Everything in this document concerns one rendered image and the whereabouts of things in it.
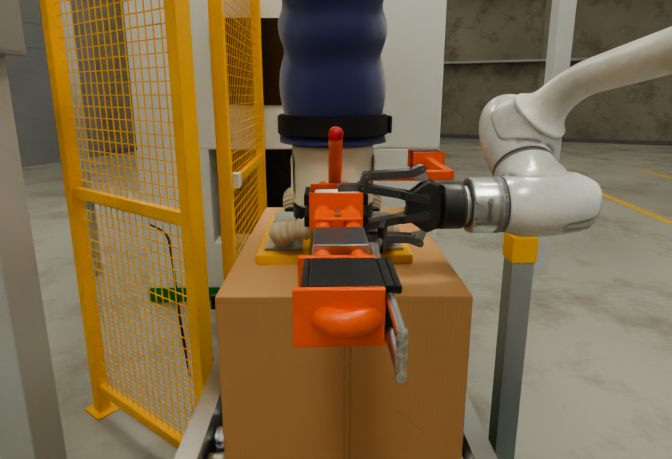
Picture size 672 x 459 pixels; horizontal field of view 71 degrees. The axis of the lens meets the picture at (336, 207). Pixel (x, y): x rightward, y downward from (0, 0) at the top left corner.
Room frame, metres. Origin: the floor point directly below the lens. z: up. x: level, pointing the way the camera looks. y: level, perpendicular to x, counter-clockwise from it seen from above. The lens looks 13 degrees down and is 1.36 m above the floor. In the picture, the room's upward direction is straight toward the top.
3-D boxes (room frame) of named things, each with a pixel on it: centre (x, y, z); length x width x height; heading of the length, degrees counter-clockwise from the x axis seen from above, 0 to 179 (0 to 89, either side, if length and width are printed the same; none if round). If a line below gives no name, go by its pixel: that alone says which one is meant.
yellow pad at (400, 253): (0.99, -0.09, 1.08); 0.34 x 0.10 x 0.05; 1
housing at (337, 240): (0.52, 0.00, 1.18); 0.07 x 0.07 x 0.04; 1
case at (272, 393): (0.97, -0.01, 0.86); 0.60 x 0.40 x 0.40; 1
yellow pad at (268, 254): (0.98, 0.10, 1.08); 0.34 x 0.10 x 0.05; 1
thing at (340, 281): (0.39, 0.00, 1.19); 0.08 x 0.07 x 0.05; 1
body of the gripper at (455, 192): (0.73, -0.16, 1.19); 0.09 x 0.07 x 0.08; 91
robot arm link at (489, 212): (0.73, -0.23, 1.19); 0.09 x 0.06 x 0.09; 1
